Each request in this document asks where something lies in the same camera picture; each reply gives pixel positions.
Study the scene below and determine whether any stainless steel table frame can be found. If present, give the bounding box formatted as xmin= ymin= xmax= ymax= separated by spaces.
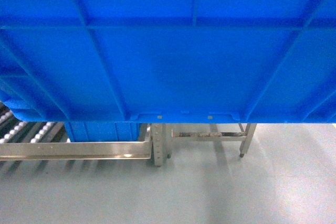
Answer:
xmin=168 ymin=123 xmax=257 ymax=158

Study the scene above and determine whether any blue plastic crate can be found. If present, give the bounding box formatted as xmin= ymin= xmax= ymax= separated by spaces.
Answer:
xmin=1 ymin=0 xmax=335 ymax=123
xmin=64 ymin=122 xmax=140 ymax=142

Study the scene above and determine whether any stainless steel roller shelf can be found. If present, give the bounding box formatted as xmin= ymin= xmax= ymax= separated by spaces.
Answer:
xmin=1 ymin=104 xmax=172 ymax=167

